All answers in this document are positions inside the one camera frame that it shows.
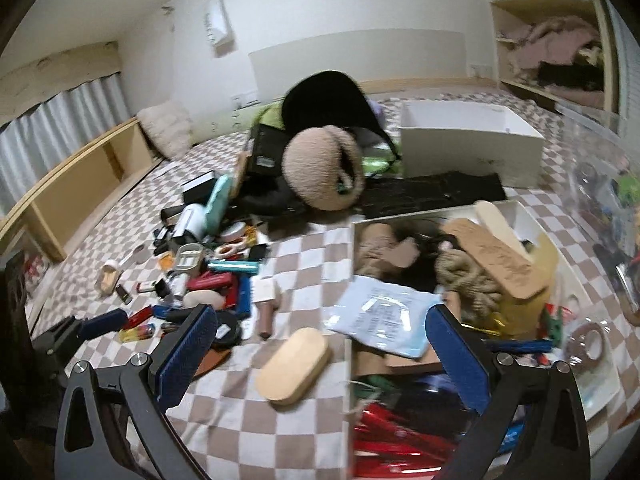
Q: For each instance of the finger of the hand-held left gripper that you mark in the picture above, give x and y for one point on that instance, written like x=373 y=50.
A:
x=105 y=324

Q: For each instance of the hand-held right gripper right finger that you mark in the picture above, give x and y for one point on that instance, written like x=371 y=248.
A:
x=457 y=357

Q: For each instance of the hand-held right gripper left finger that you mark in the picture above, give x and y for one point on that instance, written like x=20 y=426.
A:
x=187 y=355

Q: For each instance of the oval wooden brush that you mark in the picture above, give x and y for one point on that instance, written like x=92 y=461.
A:
x=294 y=366

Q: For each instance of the white storage container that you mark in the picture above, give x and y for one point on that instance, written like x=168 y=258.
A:
x=595 y=395

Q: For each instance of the brown leather piece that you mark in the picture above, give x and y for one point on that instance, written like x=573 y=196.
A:
x=215 y=362

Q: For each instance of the black lighter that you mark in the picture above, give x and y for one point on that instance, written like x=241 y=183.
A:
x=124 y=294

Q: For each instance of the red lighter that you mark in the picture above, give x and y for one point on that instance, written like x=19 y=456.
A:
x=140 y=317

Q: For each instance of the yellow orange lighter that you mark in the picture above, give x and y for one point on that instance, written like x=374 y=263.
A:
x=139 y=335

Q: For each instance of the small wooden brush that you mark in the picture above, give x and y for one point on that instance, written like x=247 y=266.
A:
x=107 y=280

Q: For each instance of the blue pocket knife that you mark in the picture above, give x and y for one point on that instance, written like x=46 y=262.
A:
x=169 y=311

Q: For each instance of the black round puck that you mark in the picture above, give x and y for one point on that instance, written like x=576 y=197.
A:
x=229 y=327

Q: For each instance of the white lip balm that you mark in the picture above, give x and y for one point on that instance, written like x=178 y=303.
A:
x=145 y=287

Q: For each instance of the beige round stone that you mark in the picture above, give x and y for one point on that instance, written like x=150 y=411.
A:
x=202 y=300

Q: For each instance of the brown cardboard piece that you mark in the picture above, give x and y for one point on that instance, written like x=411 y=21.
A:
x=390 y=362

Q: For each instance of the red tube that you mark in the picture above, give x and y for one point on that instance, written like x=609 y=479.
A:
x=210 y=281

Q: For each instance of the dark blue tube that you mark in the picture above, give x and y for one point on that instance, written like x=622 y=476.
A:
x=243 y=297

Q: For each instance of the yellow box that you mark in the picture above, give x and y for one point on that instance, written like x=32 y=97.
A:
x=525 y=310

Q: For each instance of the light blue plastic package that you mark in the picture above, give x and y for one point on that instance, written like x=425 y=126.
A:
x=380 y=317

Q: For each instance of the brown lipstick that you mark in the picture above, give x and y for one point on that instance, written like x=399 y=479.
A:
x=267 y=317

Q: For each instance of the red foil packets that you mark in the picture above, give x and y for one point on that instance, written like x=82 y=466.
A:
x=400 y=435

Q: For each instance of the grey soap box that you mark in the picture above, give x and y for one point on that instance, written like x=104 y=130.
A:
x=191 y=257

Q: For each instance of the teal pen case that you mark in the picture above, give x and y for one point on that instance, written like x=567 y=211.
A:
x=232 y=266

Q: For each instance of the white card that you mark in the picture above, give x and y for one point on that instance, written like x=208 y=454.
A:
x=266 y=291

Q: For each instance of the tan leather insole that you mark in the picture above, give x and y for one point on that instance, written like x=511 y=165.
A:
x=500 y=260

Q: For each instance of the red white tape roll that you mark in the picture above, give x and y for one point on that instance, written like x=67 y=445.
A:
x=231 y=249

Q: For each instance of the tan cork piece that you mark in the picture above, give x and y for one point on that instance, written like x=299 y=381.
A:
x=402 y=252

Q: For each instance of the black square case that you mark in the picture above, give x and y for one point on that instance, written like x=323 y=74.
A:
x=258 y=252

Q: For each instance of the brown tape roll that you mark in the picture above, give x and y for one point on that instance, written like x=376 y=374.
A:
x=582 y=347

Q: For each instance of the grey tape roll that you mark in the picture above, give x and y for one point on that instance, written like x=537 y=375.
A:
x=232 y=232

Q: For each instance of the white cylinder device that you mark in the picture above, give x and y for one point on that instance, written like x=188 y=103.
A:
x=194 y=222

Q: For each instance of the wooden side shelf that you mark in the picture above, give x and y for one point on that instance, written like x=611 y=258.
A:
x=70 y=195

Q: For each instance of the tan twine bundle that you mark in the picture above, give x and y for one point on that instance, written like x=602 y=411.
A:
x=377 y=250

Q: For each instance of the orange snack pack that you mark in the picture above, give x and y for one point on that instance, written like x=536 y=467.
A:
x=251 y=236

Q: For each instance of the pale wooden spatula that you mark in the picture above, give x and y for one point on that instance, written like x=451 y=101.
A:
x=500 y=225

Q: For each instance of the teal tissue pack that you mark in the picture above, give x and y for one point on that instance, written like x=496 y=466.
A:
x=220 y=202

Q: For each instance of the dark box with white lid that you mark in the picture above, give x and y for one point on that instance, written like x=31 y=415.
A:
x=197 y=187

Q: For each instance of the black keyboard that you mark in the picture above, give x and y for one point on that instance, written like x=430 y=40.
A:
x=435 y=192

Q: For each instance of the grey curtain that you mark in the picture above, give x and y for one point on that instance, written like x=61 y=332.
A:
x=60 y=125

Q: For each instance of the empty white box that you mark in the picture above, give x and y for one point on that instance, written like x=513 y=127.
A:
x=470 y=155

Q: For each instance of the fluffy white pillow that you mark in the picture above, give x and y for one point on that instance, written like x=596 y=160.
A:
x=165 y=130

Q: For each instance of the clear plastic bin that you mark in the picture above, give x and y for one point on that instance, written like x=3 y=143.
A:
x=600 y=200

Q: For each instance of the beige fluffy earmuffs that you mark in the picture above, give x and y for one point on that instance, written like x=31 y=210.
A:
x=315 y=167

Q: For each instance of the pale green bed bumper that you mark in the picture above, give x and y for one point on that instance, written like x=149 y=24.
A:
x=225 y=120

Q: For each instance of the green plush cloth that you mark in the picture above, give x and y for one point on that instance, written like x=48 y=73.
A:
x=270 y=115

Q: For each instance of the black cap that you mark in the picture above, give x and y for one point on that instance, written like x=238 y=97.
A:
x=325 y=100

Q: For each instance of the dark folded clothes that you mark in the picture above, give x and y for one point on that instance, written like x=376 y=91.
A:
x=570 y=77

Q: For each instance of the white headboard panel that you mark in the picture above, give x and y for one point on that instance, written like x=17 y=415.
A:
x=360 y=60

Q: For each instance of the pile of pink clothes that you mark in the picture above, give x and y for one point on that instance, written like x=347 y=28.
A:
x=555 y=40

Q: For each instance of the wooden closet shelf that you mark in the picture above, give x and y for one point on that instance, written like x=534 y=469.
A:
x=607 y=60

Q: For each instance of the white wall paper bag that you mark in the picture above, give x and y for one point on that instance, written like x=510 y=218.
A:
x=219 y=22

